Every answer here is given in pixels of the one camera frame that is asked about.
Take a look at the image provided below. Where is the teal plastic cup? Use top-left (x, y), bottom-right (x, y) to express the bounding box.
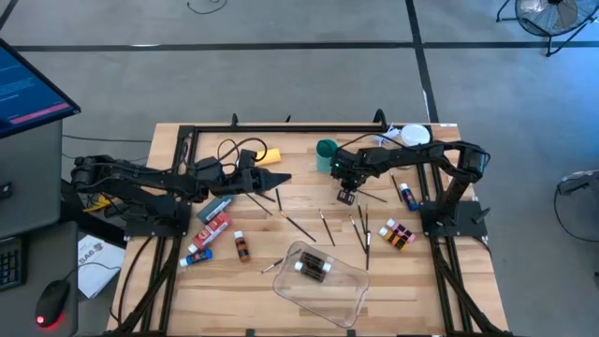
top-left (315, 138), bottom-right (339, 174)

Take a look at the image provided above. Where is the bronze paint bottle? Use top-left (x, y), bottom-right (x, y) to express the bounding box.
top-left (298, 250), bottom-right (334, 273)

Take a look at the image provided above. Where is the dark brown paint bottle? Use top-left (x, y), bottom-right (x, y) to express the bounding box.
top-left (293, 260), bottom-right (329, 284)

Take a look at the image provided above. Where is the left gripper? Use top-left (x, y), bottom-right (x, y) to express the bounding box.
top-left (210, 168), bottom-right (292, 197)

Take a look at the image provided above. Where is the black paintbrush orange ferrule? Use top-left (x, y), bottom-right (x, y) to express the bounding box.
top-left (278, 210), bottom-right (318, 243)

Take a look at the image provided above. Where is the black floor fan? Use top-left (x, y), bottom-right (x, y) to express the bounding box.
top-left (495, 0), bottom-right (599, 58)

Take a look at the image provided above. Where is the grey floor device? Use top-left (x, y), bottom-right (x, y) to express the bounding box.
top-left (555, 168), bottom-right (599, 196)

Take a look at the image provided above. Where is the large yellow paint bottle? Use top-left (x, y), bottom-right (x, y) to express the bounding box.
top-left (255, 148), bottom-right (283, 169)

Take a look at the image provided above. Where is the grey computer desk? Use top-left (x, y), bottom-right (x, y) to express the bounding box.
top-left (0, 120), bottom-right (80, 337)

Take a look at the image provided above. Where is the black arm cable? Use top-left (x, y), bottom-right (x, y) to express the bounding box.
top-left (215, 137), bottom-right (269, 177)

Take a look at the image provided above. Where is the orange paint bottle black label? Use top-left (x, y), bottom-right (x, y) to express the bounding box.
top-left (233, 230), bottom-right (252, 264)

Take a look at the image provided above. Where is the black floor cable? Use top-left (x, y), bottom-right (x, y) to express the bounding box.
top-left (186, 0), bottom-right (229, 16)

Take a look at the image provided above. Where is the clear jar white lid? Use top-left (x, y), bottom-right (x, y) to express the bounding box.
top-left (337, 133), bottom-right (450, 154)

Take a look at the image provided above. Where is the black paintbrush silver ferrule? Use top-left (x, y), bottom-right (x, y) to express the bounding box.
top-left (260, 248), bottom-right (303, 275)

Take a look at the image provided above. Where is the yellow cable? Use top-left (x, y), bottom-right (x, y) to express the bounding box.
top-left (82, 193), bottom-right (116, 214)

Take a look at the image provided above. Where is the black computer mouse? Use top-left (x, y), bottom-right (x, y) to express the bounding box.
top-left (35, 279), bottom-right (71, 329)

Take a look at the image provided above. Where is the large dark teal paint bottle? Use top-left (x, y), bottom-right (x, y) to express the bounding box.
top-left (196, 194), bottom-right (235, 225)

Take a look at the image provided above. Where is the white paper booklet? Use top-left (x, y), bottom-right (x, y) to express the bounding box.
top-left (77, 233), bottom-right (126, 300)

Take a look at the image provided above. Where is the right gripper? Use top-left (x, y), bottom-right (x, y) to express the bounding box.
top-left (329, 150), bottom-right (375, 206)

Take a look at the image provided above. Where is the small yellow paint bottle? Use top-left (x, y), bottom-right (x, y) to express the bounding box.
top-left (377, 226), bottom-right (409, 253)

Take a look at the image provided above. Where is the large red paint bottle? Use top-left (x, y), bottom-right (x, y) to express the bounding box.
top-left (187, 211), bottom-right (233, 255)

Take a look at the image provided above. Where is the black keyboard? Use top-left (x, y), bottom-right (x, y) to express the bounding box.
top-left (0, 236), bottom-right (25, 291)

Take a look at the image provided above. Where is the blue-screen computer monitor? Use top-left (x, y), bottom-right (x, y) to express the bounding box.
top-left (0, 37), bottom-right (81, 140)

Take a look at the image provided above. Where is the clear plastic bin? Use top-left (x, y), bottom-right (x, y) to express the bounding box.
top-left (271, 240), bottom-right (372, 330)

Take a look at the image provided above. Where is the thin black desk cable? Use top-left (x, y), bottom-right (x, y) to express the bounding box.
top-left (62, 134), bottom-right (153, 143)

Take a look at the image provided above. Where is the small blue paint bottle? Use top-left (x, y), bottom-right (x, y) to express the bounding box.
top-left (179, 248), bottom-right (213, 269)
top-left (399, 183), bottom-right (420, 212)

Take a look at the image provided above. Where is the black aluminium table frame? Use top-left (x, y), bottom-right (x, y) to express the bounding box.
top-left (107, 110), bottom-right (514, 337)

